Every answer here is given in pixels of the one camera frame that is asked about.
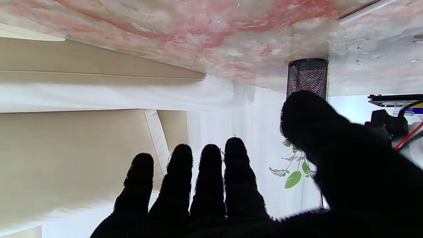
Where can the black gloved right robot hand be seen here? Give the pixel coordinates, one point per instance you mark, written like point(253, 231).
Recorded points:
point(363, 185)

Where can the light wooden coffee table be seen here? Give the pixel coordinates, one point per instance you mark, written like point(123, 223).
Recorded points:
point(26, 34)

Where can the large-leaf green plant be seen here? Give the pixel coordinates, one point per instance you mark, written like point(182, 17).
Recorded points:
point(293, 179)

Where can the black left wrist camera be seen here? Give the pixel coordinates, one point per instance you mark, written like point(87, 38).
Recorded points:
point(386, 124)

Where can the black mesh holder cup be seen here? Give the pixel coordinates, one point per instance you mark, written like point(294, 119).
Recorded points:
point(307, 77)

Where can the beige sofa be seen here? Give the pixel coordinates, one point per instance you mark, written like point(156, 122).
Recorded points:
point(66, 148)

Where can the sheer white curtain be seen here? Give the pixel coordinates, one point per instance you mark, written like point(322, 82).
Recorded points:
point(257, 132)

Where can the white straw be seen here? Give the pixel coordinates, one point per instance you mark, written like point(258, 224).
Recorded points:
point(363, 11)

